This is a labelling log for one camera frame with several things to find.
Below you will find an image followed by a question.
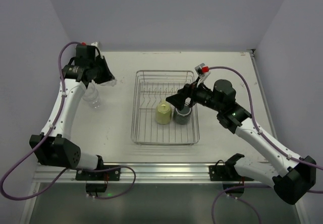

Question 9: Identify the yellow-green ceramic mug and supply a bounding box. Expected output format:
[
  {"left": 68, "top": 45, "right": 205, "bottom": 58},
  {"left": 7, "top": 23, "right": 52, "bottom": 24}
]
[{"left": 155, "top": 101, "right": 172, "bottom": 125}]

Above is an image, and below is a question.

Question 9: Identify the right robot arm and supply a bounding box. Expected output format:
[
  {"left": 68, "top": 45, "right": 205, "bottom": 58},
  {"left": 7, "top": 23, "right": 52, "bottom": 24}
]
[{"left": 166, "top": 79, "right": 316, "bottom": 205}]

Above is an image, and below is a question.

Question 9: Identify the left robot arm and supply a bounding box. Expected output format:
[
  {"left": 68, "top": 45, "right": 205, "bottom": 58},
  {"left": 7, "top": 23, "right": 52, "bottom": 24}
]
[{"left": 29, "top": 42, "right": 115, "bottom": 171}]

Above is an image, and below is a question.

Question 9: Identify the dark grey ceramic mug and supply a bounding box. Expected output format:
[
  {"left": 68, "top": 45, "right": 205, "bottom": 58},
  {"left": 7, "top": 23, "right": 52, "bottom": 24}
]
[{"left": 173, "top": 103, "right": 192, "bottom": 125}]

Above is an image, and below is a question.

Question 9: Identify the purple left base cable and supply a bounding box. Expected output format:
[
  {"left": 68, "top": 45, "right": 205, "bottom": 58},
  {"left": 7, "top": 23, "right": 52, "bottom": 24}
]
[{"left": 85, "top": 166, "right": 137, "bottom": 200}]

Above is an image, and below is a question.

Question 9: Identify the metal wire dish rack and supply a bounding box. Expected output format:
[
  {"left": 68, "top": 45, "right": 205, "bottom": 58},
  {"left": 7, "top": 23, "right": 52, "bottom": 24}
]
[{"left": 131, "top": 70, "right": 200, "bottom": 145}]

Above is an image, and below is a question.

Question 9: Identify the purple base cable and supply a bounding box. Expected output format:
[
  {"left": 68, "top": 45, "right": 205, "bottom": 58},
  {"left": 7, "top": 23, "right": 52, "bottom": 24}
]
[
  {"left": 85, "top": 166, "right": 137, "bottom": 200},
  {"left": 211, "top": 185, "right": 323, "bottom": 224}
]

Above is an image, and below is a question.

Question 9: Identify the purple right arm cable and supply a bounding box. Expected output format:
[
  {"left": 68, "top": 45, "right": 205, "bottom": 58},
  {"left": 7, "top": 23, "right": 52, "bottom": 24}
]
[{"left": 208, "top": 66, "right": 323, "bottom": 171}]

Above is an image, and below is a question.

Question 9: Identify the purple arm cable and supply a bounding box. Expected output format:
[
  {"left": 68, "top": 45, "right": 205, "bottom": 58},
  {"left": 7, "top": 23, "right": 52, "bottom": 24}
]
[
  {"left": 0, "top": 41, "right": 84, "bottom": 200},
  {"left": 208, "top": 66, "right": 323, "bottom": 171}
]

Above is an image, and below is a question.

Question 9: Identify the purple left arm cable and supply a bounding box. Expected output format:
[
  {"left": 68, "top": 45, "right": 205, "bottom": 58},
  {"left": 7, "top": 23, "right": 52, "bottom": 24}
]
[{"left": 0, "top": 41, "right": 84, "bottom": 200}]

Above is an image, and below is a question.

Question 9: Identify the aluminium table edge rail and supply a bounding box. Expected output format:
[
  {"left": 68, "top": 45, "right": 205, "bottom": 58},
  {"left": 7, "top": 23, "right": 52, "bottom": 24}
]
[{"left": 34, "top": 161, "right": 298, "bottom": 184}]

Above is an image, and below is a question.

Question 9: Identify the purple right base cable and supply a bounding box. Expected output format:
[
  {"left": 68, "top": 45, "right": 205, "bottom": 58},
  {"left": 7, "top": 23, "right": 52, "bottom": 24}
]
[{"left": 211, "top": 185, "right": 323, "bottom": 224}]

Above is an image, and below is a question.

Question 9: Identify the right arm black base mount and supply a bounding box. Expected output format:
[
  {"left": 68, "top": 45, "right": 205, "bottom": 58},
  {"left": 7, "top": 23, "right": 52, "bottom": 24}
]
[{"left": 208, "top": 153, "right": 254, "bottom": 182}]

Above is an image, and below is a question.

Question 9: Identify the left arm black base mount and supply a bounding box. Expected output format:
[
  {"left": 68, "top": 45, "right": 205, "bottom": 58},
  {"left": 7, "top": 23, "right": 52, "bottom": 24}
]
[{"left": 75, "top": 165, "right": 121, "bottom": 182}]

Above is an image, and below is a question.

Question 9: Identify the clear faceted glass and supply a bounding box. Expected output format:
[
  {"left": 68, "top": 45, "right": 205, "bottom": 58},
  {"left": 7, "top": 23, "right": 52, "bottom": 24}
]
[
  {"left": 82, "top": 83, "right": 98, "bottom": 103},
  {"left": 82, "top": 84, "right": 101, "bottom": 108}
]

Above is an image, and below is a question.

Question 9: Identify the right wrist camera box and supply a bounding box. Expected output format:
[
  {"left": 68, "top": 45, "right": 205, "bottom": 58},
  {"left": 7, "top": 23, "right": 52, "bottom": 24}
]
[{"left": 195, "top": 63, "right": 210, "bottom": 84}]

